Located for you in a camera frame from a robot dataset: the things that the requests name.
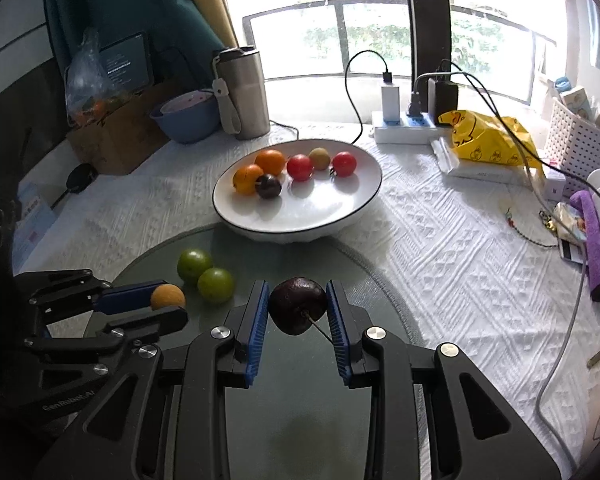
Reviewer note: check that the grey round mat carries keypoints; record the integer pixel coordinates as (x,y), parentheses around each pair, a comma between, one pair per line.
(290,410)

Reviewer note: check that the white bowl with dark rim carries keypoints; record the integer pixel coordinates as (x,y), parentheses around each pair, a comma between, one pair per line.
(300,210)

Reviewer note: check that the light blue leaflet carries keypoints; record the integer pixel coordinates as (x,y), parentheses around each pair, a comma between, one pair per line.
(32,210)

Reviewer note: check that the dark cherry with stem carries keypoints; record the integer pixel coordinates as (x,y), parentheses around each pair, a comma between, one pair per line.
(297,305)

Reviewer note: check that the green cherry tomato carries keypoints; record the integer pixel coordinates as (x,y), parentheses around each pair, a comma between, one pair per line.
(215,285)
(195,266)

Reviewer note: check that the small white box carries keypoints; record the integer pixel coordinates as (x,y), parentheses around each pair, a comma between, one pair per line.
(555,187)

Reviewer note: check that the small yellow cherry tomato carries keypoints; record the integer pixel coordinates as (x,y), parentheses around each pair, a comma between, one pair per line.
(320,158)

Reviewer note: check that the dark tablet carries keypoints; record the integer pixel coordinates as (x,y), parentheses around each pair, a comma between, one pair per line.
(127,65)

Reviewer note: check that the yellow printed plastic bag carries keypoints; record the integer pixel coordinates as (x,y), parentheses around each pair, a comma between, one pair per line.
(485,142)

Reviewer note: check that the white perforated basket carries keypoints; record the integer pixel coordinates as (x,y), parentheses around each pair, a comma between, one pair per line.
(577,137)

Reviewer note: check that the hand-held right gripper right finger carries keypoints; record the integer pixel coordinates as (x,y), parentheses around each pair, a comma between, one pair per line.
(337,330)

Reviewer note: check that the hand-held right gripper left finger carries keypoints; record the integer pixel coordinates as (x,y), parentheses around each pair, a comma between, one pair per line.
(257,330)

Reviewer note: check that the white flat packet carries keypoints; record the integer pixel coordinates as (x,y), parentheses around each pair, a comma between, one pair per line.
(480,171)

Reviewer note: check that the clear plastic bag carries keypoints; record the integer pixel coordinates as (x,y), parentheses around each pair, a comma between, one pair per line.
(87,90)

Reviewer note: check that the orange cherry tomato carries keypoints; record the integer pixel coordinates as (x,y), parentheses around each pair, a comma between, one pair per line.
(270,161)
(246,178)
(167,296)

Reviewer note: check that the white power strip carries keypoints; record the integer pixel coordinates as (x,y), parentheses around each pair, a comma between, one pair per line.
(410,131)

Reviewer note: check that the small black device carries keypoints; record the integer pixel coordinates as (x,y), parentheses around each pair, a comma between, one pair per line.
(77,177)

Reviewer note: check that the purple cloth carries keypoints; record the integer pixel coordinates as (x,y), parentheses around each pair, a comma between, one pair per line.
(595,245)

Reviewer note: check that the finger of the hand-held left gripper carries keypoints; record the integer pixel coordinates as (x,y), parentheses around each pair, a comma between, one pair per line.
(125,296)
(150,322)

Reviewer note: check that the blue bowl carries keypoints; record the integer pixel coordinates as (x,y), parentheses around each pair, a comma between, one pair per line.
(187,120)

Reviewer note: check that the balcony railing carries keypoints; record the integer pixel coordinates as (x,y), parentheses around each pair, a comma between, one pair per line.
(340,6)

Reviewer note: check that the brown cardboard box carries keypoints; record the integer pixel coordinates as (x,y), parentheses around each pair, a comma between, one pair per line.
(120,132)

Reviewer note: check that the red cherry tomato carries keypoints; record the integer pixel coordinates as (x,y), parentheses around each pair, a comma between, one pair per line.
(344,163)
(300,166)

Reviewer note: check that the teal curtain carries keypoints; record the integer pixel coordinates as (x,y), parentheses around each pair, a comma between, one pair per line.
(130,5)

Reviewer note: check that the dark window post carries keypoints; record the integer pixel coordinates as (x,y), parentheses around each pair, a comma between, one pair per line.
(425,20)

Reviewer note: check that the white charger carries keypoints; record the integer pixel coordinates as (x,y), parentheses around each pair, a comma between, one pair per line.
(391,102)

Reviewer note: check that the black charger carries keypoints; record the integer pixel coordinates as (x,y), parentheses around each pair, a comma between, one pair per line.
(442,97)

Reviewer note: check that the steel tumbler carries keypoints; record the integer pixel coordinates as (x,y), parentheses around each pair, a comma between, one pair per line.
(242,92)

